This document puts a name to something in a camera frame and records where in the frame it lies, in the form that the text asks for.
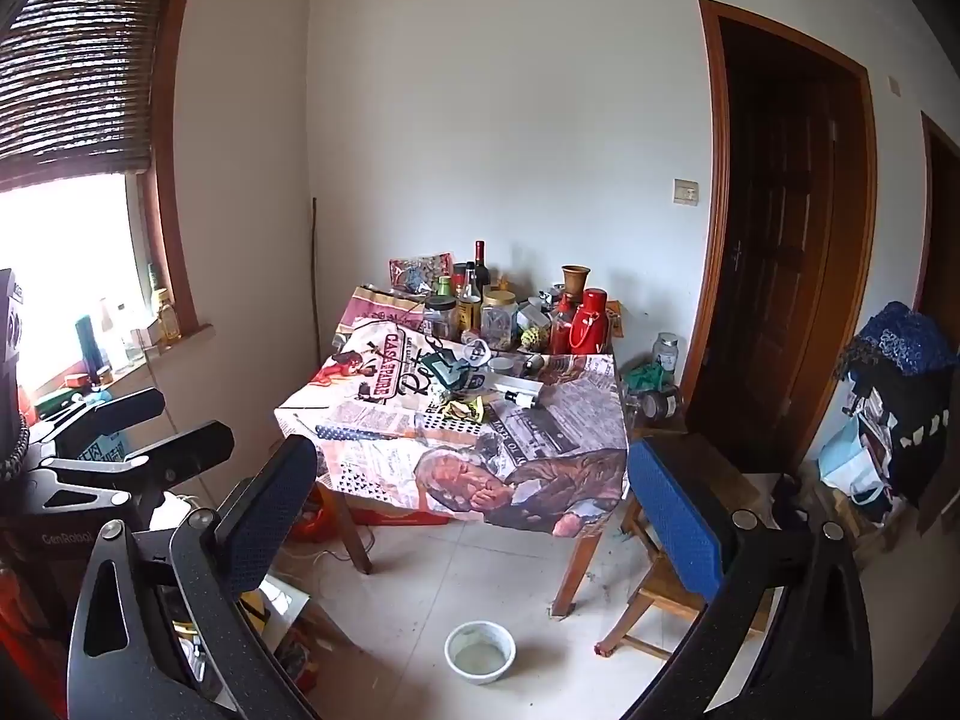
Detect yellow oil bottle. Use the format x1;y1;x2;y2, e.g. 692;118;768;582
150;286;183;346

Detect yellow label bottle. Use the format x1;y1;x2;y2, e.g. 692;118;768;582
456;262;482;332

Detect clear plastic jar dark contents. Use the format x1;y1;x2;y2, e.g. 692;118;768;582
424;295;459;342

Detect white bowl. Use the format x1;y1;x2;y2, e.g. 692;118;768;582
444;621;517;685

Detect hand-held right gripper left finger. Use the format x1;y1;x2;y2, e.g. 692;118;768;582
66;433;320;720

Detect white cardboard box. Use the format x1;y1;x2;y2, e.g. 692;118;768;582
491;377;545;407

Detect narrow wooden door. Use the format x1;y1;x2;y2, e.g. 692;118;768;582
919;112;960;331

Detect red plastic bag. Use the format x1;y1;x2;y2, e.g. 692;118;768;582
292;487;340;541

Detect printed tablecloth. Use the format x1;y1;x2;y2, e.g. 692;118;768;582
274;283;629;537

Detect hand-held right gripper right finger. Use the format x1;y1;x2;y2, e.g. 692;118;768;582
622;436;875;720

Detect brown wooden window frame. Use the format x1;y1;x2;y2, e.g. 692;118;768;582
141;0;218;350

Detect wooden table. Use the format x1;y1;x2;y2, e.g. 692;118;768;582
330;484;605;620

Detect dark blue bottle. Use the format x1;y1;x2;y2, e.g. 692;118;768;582
75;315;103;383

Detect black clothes pile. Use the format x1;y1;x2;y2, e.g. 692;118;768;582
840;356;955;503

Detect red cardboard carton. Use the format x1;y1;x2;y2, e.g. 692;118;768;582
349;504;451;528

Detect bamboo window blind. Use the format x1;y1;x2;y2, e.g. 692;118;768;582
0;0;177;192

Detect red snack bag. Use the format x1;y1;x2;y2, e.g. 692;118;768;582
388;253;455;295

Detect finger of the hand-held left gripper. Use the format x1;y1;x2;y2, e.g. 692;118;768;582
37;388;166;460
41;421;235;509

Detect red sauce bottle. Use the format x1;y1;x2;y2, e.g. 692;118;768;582
551;294;575;353

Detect thin wooden stick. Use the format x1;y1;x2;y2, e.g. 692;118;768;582
310;196;325;368

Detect wooden stool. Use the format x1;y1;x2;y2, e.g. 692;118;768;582
596;431;785;662

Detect gold lid plastic jar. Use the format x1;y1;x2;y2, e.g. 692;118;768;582
480;289;520;352

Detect blue patterned cloth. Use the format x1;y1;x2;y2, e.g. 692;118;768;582
859;302;960;377

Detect red thermos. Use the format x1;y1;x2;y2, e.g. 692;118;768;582
568;289;610;355

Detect light blue plastic bag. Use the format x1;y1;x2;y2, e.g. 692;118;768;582
817;412;886;494

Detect dark wooden door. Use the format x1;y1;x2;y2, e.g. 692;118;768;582
699;0;878;473

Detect grey glass panel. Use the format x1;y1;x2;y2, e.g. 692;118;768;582
238;576;312;650

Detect light blue packet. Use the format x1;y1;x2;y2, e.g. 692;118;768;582
60;431;128;466

